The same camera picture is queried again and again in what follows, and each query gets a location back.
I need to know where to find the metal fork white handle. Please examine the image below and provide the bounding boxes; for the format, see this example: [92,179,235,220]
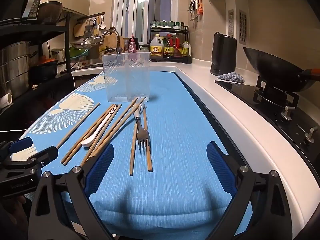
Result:
[136,103,147,151]

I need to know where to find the chrome kitchen faucet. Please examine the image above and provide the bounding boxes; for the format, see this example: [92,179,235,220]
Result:
[99,29,124,56]

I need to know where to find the hanging kitchen tools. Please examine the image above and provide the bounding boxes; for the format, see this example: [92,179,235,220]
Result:
[187,0,203,21]

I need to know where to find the white ceramic spoon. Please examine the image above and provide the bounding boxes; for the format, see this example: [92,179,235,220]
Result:
[81,105,118,148]

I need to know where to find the blue patterned table mat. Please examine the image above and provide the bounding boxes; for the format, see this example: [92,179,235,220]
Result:
[10,71,253,238]

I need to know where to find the black shelving rack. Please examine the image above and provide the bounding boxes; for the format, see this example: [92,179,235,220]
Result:
[1,12,75,93]

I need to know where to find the orange lidded pot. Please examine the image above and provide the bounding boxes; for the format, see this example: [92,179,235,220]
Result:
[28,56,58,86]

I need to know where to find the large steel stockpot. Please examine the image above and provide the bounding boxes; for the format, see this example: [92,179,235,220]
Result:
[1,41,30,98]

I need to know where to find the black gas stove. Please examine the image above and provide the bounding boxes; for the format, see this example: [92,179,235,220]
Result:
[215,77,319,172]

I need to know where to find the blue white dish cloth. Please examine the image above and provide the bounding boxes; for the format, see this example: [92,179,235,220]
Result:
[218,72,245,83]

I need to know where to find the clear plastic utensil holder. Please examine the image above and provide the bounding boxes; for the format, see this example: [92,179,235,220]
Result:
[102,52,150,102]

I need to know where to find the black electric kettle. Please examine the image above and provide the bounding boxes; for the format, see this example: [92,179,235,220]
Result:
[210,32,237,76]

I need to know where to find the black wok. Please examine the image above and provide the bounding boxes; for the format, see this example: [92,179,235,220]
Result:
[244,47,319,92]

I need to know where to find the steel mixing bowl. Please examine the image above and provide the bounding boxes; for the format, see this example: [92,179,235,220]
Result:
[71,41,97,50]

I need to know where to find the pink dish soap bottle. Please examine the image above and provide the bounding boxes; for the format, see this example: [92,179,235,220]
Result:
[128,35,137,53]

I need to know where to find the wooden cutting board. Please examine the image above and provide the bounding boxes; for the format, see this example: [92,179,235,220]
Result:
[99,33,125,54]

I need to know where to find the large cooking oil jug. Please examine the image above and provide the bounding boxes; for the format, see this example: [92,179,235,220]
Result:
[150,34,164,60]

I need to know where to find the black condiment rack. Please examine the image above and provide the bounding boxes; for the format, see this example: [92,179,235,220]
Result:
[149,22,193,64]

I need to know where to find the dark rice cooker bowl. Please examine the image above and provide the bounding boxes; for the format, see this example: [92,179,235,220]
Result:
[37,1,63,25]

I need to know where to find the window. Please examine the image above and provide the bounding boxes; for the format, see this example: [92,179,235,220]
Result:
[111,0,178,44]

